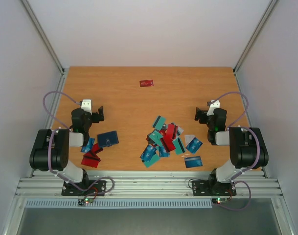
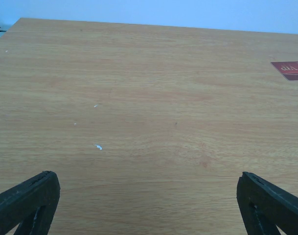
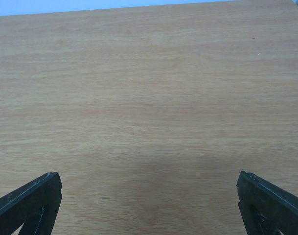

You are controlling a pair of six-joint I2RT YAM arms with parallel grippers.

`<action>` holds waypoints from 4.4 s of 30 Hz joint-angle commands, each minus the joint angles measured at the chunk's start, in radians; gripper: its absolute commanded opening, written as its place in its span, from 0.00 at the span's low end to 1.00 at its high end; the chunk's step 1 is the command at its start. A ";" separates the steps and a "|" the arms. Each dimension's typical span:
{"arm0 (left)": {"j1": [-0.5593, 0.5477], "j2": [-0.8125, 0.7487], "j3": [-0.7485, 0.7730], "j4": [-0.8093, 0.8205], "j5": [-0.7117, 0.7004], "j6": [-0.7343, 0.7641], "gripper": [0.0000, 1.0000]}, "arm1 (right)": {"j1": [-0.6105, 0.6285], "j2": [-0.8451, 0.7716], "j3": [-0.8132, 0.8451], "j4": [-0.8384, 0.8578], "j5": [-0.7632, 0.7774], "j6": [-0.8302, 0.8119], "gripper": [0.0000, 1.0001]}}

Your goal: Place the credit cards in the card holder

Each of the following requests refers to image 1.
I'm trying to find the dark blue card holder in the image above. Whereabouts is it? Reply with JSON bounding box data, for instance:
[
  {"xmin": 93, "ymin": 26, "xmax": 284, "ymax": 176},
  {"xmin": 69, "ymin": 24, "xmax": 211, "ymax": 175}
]
[{"xmin": 97, "ymin": 131, "xmax": 119, "ymax": 148}]

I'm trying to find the teal card top pile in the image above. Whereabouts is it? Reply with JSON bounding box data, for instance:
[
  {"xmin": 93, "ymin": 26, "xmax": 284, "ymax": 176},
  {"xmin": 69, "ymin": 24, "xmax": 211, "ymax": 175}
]
[{"xmin": 152, "ymin": 116, "xmax": 166, "ymax": 131}]

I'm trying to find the teal card pile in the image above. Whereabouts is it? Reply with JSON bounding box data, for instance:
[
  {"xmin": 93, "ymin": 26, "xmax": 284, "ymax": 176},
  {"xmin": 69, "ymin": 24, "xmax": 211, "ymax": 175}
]
[
  {"xmin": 148, "ymin": 130, "xmax": 163, "ymax": 146},
  {"xmin": 152, "ymin": 116, "xmax": 166, "ymax": 131}
]

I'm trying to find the blue VIP card pile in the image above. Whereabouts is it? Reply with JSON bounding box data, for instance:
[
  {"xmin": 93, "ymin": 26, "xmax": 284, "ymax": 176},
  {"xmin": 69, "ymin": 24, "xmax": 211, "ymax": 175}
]
[{"xmin": 140, "ymin": 144, "xmax": 157, "ymax": 162}]

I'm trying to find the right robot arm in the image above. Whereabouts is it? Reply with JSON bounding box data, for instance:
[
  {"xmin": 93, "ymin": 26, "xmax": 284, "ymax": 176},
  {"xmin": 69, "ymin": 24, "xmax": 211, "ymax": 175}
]
[{"xmin": 195, "ymin": 107, "xmax": 269, "ymax": 195}]

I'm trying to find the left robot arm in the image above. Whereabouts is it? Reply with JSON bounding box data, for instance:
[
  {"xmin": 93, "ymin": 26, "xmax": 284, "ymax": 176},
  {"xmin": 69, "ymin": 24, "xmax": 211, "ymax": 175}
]
[{"xmin": 29, "ymin": 106, "xmax": 104, "ymax": 195}]

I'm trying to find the white card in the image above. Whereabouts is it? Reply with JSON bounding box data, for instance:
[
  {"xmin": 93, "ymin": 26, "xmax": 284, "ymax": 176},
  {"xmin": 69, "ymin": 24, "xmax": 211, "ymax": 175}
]
[{"xmin": 184, "ymin": 135, "xmax": 195, "ymax": 146}]

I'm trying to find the red card pile centre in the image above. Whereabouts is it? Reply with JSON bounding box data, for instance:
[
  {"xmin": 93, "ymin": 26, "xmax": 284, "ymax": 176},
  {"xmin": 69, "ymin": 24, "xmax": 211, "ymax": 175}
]
[{"xmin": 165, "ymin": 124, "xmax": 178, "ymax": 140}]

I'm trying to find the blue VIP card right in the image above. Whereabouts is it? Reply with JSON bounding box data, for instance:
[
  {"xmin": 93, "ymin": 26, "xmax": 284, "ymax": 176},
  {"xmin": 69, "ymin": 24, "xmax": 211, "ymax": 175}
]
[{"xmin": 186, "ymin": 137, "xmax": 203, "ymax": 154}]

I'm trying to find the red card left upper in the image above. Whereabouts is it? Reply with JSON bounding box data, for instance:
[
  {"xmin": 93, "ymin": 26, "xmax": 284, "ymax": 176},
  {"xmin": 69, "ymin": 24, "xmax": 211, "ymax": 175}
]
[{"xmin": 84, "ymin": 143, "xmax": 103, "ymax": 158}]

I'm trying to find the blue VIP card left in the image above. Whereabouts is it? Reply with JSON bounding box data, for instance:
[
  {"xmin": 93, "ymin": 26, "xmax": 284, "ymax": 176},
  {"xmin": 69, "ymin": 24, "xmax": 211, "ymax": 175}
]
[{"xmin": 81, "ymin": 138, "xmax": 95, "ymax": 153}]

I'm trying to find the teal card black stripe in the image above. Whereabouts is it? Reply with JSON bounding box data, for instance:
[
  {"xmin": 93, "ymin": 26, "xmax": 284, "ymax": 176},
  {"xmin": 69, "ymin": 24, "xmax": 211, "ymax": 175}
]
[{"xmin": 173, "ymin": 137, "xmax": 185, "ymax": 155}]

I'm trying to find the teal card pile left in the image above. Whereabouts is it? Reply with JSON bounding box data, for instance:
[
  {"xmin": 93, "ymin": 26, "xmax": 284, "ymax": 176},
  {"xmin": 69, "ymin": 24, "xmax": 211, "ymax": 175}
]
[{"xmin": 148, "ymin": 130, "xmax": 163, "ymax": 146}]

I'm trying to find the blue card front right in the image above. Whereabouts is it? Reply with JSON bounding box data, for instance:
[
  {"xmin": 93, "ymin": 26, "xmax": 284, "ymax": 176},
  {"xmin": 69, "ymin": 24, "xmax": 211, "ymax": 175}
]
[{"xmin": 184, "ymin": 156, "xmax": 203, "ymax": 168}]

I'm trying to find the lone red card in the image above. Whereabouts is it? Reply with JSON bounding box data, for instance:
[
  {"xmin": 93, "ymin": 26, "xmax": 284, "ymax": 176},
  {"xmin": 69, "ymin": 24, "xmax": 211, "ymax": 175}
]
[{"xmin": 139, "ymin": 80, "xmax": 154, "ymax": 88}]

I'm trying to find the teal card front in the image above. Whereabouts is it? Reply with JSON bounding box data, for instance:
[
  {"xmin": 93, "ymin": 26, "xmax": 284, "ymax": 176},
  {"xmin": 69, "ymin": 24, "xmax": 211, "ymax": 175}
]
[{"xmin": 143, "ymin": 154, "xmax": 160, "ymax": 168}]

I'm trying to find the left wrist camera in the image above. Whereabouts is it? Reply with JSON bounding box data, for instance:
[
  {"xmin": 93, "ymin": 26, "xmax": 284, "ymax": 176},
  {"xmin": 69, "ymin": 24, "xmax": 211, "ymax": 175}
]
[{"xmin": 81, "ymin": 99, "xmax": 92, "ymax": 114}]

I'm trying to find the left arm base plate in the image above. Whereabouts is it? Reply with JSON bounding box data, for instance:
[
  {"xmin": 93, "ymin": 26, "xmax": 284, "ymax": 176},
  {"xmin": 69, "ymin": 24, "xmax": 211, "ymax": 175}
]
[{"xmin": 61, "ymin": 180, "xmax": 107, "ymax": 196}]

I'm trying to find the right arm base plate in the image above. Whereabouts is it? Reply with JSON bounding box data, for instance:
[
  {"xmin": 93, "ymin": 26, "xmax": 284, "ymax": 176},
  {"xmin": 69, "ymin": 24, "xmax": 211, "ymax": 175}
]
[{"xmin": 192, "ymin": 180, "xmax": 237, "ymax": 196}]

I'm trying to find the grey cable duct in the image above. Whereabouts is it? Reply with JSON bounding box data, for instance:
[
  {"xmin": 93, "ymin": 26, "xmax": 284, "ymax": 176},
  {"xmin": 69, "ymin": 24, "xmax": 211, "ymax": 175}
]
[{"xmin": 25, "ymin": 199, "xmax": 212, "ymax": 209}]

